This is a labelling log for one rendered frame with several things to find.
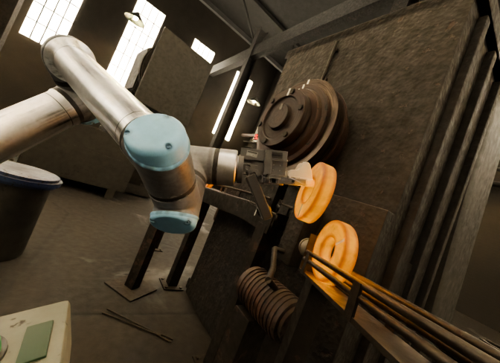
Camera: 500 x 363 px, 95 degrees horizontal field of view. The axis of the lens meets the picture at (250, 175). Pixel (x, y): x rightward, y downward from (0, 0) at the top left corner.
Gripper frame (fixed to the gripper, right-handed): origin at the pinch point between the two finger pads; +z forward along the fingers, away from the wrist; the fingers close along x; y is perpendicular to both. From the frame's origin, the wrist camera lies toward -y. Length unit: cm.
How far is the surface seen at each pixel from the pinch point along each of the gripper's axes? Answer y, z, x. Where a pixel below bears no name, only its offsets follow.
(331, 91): 40, 15, 35
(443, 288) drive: -46, 93, 59
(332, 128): 22.9, 14.6, 28.9
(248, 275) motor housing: -31.3, -13.1, 18.6
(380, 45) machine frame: 66, 38, 41
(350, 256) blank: -14.7, 6.3, -8.0
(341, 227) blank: -9.4, 6.0, -3.0
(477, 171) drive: 16, 100, 52
